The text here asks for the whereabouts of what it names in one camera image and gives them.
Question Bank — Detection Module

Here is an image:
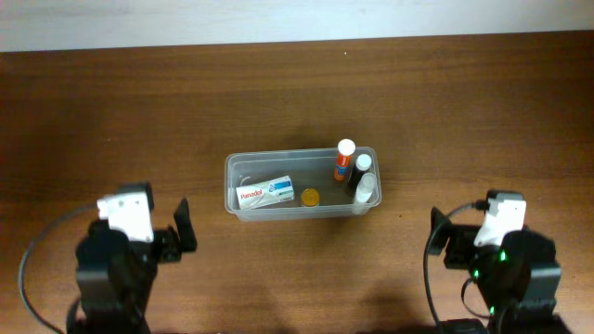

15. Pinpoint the clear bottle white cap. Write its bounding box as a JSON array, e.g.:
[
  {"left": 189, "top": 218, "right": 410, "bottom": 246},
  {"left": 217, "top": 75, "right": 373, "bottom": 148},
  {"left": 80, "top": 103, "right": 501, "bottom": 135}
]
[{"left": 353, "top": 173, "right": 377, "bottom": 205}]

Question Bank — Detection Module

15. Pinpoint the clear plastic container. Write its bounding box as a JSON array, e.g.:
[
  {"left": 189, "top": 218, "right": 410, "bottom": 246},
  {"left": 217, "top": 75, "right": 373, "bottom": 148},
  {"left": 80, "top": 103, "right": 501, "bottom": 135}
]
[{"left": 225, "top": 148, "right": 382, "bottom": 222}]

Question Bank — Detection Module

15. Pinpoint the white Panadol medicine box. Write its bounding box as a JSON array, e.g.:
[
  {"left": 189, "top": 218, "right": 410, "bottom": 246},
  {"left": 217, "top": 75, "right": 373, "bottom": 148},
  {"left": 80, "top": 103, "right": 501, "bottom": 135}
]
[{"left": 236, "top": 175, "right": 294, "bottom": 210}]

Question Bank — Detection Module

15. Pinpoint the black bottle white cap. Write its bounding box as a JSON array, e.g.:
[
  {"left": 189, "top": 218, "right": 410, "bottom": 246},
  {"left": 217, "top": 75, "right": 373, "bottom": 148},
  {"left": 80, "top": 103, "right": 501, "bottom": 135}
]
[{"left": 347, "top": 154, "right": 372, "bottom": 194}]

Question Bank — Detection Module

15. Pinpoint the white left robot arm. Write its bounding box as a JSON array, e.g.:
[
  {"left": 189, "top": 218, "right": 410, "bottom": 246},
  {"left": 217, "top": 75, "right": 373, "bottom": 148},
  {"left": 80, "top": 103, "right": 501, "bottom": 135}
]
[{"left": 66, "top": 199, "right": 198, "bottom": 334}]

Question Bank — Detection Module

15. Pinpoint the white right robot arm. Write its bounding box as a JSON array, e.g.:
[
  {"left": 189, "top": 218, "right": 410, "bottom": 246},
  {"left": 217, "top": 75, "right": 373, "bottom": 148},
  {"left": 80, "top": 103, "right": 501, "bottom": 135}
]
[{"left": 423, "top": 203, "right": 570, "bottom": 334}]

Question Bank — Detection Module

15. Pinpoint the orange tube white cap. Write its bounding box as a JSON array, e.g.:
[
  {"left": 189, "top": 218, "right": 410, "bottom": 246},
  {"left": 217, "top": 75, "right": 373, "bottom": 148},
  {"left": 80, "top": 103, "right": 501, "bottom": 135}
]
[{"left": 333, "top": 138, "right": 356, "bottom": 182}]

